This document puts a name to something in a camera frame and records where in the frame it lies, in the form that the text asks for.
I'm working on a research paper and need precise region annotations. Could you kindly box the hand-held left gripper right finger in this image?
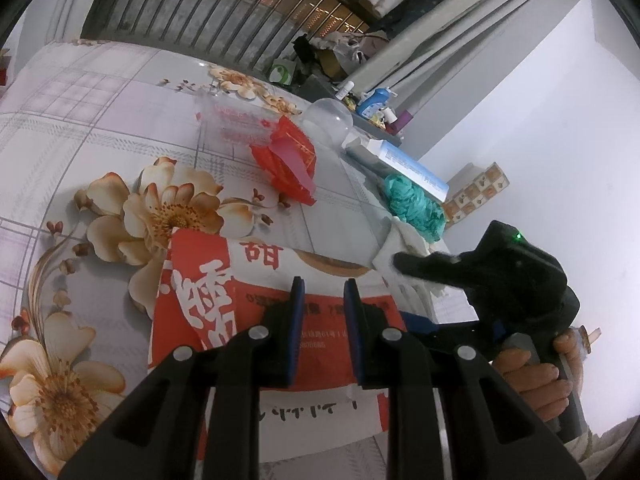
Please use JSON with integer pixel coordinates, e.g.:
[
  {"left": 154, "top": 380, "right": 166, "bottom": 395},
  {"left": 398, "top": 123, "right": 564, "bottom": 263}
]
[{"left": 343, "top": 277, "right": 587, "bottom": 480}]

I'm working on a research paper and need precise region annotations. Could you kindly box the translucent plastic bag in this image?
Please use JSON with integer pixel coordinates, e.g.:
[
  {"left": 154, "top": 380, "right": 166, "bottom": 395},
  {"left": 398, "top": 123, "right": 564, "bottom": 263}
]
[{"left": 325, "top": 30, "right": 388, "bottom": 81}]

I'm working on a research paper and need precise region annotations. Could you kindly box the blue and white carton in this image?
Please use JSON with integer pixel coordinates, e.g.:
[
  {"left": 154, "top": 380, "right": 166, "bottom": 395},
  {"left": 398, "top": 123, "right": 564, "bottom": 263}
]
[{"left": 341, "top": 137, "right": 450, "bottom": 202}]

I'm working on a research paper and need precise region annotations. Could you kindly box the floral tablecloth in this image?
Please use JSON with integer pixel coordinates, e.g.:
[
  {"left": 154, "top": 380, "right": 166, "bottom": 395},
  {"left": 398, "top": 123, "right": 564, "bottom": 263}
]
[{"left": 0, "top": 37, "right": 481, "bottom": 480}]

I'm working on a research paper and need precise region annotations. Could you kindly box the teal crumpled cloth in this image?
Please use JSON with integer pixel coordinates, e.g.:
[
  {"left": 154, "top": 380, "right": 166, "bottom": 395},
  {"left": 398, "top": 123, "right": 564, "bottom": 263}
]
[{"left": 382, "top": 173, "right": 446, "bottom": 242}]

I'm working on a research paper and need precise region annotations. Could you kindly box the white paper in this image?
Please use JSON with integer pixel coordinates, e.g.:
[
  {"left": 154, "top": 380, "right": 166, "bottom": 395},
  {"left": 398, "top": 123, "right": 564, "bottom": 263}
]
[{"left": 372, "top": 217, "right": 481, "bottom": 323}]

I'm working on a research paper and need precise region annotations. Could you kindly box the metal balcony railing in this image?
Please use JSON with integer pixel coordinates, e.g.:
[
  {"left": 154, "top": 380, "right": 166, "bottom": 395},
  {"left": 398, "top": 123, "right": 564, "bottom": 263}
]
[{"left": 80, "top": 0, "right": 373, "bottom": 93}]

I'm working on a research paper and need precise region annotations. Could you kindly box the pile of small packets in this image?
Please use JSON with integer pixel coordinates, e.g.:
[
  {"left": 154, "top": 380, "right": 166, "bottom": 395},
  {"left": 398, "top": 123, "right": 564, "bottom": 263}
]
[{"left": 345, "top": 95, "right": 401, "bottom": 133}]

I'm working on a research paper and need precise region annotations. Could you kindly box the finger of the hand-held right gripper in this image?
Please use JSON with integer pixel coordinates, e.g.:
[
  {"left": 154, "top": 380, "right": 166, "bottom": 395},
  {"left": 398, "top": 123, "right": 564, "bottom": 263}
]
[
  {"left": 400, "top": 311, "right": 493, "bottom": 361},
  {"left": 393, "top": 251, "right": 466, "bottom": 288}
]

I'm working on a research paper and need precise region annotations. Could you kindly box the person's right forearm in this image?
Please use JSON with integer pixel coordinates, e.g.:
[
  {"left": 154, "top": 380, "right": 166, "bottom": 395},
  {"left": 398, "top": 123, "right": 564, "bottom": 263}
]
[{"left": 567, "top": 412, "right": 640, "bottom": 466}]

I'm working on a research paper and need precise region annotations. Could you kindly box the clear red printed container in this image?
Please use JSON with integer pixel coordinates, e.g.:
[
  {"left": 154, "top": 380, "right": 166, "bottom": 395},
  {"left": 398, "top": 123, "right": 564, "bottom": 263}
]
[{"left": 194, "top": 94, "right": 281, "bottom": 148}]

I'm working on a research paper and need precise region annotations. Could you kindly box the person's right hand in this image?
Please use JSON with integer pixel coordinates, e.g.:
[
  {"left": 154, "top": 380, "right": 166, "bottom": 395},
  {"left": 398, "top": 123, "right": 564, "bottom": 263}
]
[{"left": 492, "top": 329, "right": 582, "bottom": 424}]

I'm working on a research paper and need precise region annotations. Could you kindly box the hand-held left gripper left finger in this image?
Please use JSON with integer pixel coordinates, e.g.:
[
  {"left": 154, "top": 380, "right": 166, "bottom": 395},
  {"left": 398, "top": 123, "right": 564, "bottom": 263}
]
[{"left": 59, "top": 276, "right": 307, "bottom": 480}]

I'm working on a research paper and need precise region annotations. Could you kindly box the tall patterned cardboard box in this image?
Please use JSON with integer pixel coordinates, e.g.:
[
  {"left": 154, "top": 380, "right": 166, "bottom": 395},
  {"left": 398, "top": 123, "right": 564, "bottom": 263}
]
[{"left": 442, "top": 162, "right": 511, "bottom": 228}]

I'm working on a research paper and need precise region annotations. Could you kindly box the green and white tissue box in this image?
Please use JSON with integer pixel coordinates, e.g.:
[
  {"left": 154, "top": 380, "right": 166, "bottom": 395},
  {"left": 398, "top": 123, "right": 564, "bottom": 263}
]
[{"left": 270, "top": 58, "right": 297, "bottom": 86}]

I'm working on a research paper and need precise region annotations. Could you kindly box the blue detergent bottle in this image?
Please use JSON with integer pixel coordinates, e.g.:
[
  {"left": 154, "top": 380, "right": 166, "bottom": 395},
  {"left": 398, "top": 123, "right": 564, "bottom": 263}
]
[{"left": 356, "top": 87, "right": 393, "bottom": 118}]

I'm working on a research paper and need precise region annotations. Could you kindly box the clear plastic bowl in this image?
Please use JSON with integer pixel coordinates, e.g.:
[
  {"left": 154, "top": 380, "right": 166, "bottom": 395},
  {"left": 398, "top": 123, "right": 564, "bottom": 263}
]
[{"left": 299, "top": 99, "right": 354, "bottom": 147}]

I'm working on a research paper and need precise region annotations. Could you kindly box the black clothing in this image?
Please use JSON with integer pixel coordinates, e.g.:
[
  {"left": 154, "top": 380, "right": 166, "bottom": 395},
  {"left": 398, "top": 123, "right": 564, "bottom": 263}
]
[{"left": 292, "top": 35, "right": 326, "bottom": 86}]

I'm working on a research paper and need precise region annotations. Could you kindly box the red plastic bag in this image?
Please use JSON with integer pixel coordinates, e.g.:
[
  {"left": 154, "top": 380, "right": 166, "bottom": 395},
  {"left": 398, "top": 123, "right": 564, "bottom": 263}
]
[{"left": 250, "top": 115, "right": 318, "bottom": 206}]

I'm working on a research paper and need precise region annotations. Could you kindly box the grey curtain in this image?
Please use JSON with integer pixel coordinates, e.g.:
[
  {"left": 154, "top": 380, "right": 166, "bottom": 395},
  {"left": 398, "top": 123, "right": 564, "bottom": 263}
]
[{"left": 345, "top": 0, "right": 556, "bottom": 126}]

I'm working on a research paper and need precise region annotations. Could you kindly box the red and white paper bag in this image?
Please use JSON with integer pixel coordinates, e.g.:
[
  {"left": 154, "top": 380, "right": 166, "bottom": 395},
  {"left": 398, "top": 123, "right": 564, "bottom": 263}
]
[{"left": 148, "top": 227, "right": 407, "bottom": 461}]

